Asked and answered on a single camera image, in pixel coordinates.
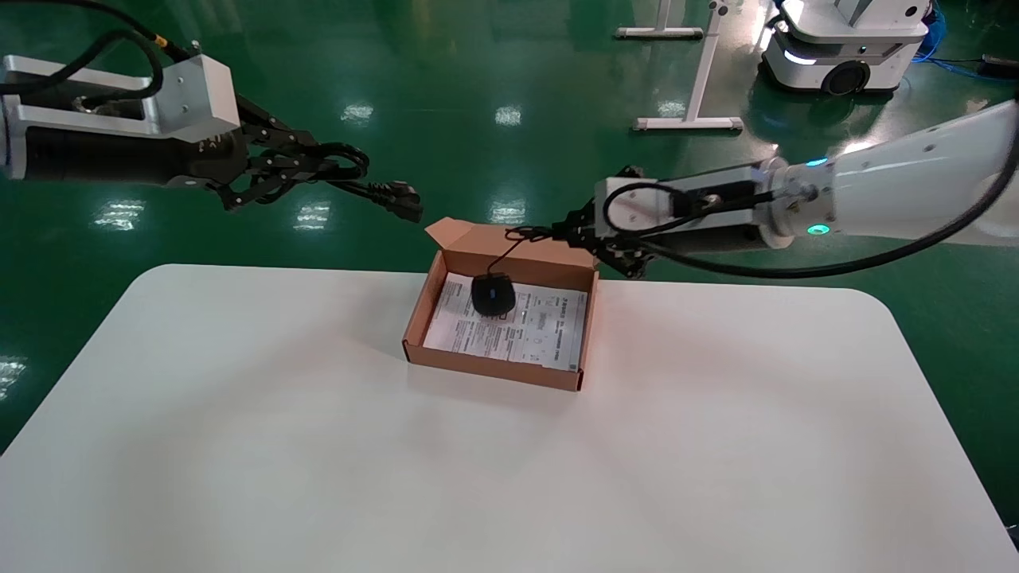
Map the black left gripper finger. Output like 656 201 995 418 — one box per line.
243 102 355 164
217 159 351 212

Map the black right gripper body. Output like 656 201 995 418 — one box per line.
589 227 650 281

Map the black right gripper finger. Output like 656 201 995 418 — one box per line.
551 203 606 240
569 237 630 275

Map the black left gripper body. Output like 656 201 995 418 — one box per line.
171 95 260 192

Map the black wired computer mouse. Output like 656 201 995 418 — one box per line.
471 225 562 320

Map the black power cable with plug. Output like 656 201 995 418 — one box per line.
317 142 424 224

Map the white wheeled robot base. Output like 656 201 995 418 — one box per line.
760 0 931 96

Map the open brown cardboard box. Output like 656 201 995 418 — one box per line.
402 216 599 392

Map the printed white paper sheet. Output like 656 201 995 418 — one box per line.
422 273 588 372

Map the white table leg stand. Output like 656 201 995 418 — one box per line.
613 0 705 41
631 0 745 133

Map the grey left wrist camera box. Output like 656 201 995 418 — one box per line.
147 54 241 144

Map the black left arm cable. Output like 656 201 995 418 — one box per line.
0 0 196 108

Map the blue floor cable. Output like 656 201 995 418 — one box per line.
912 20 1019 80

